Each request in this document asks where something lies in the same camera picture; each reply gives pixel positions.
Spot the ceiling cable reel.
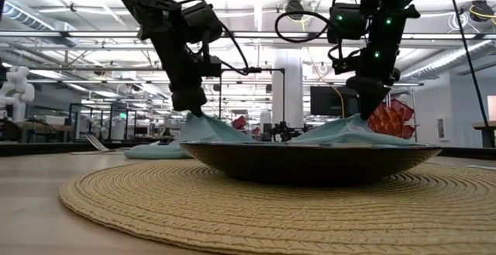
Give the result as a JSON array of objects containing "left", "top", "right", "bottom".
[
  {"left": 284, "top": 0, "right": 306, "bottom": 20},
  {"left": 467, "top": 0, "right": 496, "bottom": 24}
]

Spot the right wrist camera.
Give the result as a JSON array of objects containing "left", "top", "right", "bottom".
[{"left": 332, "top": 50, "right": 362, "bottom": 74}]

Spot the patterned ceramic plate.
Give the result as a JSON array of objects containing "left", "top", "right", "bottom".
[{"left": 180, "top": 141, "right": 443, "bottom": 188}]

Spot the black cage frame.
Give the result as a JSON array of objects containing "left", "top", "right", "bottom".
[{"left": 68, "top": 102, "right": 131, "bottom": 142}]

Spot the thick black hanging cable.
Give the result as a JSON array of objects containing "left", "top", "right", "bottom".
[{"left": 445, "top": 0, "right": 491, "bottom": 129}]

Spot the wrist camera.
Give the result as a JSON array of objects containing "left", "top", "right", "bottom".
[
  {"left": 332, "top": 50, "right": 362, "bottom": 74},
  {"left": 201, "top": 55, "right": 222, "bottom": 78}
]

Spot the black gantry frame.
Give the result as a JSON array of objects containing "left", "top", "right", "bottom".
[{"left": 219, "top": 67, "right": 287, "bottom": 126}]

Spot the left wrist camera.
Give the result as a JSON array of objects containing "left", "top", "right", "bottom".
[{"left": 201, "top": 55, "right": 222, "bottom": 78}]

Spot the silver fork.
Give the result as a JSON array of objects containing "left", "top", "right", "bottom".
[{"left": 84, "top": 133, "right": 131, "bottom": 153}]

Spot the black monitor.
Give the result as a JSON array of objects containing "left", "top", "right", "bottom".
[{"left": 309, "top": 85, "right": 360, "bottom": 117}]

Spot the light blue cloth napkin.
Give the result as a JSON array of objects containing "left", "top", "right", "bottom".
[{"left": 123, "top": 111, "right": 427, "bottom": 160}]

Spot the dark desk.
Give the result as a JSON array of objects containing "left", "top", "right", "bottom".
[{"left": 472, "top": 121, "right": 496, "bottom": 149}]

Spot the white building column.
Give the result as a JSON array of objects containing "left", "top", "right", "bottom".
[{"left": 270, "top": 49, "right": 305, "bottom": 129}]

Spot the orange faceted plastic cup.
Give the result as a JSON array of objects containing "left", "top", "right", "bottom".
[{"left": 367, "top": 103, "right": 404, "bottom": 138}]

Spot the wooden-top workbench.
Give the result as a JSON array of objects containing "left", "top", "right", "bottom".
[{"left": 0, "top": 119, "right": 73, "bottom": 143}]

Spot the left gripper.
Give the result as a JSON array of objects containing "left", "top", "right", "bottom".
[{"left": 167, "top": 41, "right": 212, "bottom": 117}]

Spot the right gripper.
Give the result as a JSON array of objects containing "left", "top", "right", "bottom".
[{"left": 346, "top": 41, "right": 402, "bottom": 121}]

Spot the round woven straw placemat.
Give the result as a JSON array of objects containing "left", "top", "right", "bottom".
[{"left": 59, "top": 158, "right": 496, "bottom": 255}]

